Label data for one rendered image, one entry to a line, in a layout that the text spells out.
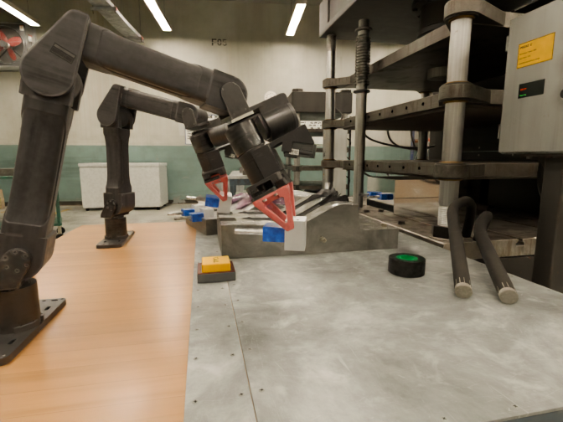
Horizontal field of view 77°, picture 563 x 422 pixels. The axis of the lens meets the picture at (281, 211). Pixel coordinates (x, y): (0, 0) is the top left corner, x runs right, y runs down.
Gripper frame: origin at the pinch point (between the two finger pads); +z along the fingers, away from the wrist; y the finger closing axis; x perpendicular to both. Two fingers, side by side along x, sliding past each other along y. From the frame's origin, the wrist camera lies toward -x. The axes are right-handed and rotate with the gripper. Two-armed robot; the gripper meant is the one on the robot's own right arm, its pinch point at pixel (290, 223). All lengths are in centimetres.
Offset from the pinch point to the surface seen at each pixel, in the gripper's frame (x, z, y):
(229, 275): 17.9, 5.1, 7.3
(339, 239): -4.7, 14.1, 33.2
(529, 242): -60, 51, 64
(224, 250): 22.1, 1.5, 22.9
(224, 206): 21.4, -8.7, 38.9
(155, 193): 312, -103, 603
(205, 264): 21.2, 0.5, 6.9
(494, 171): -62, 25, 71
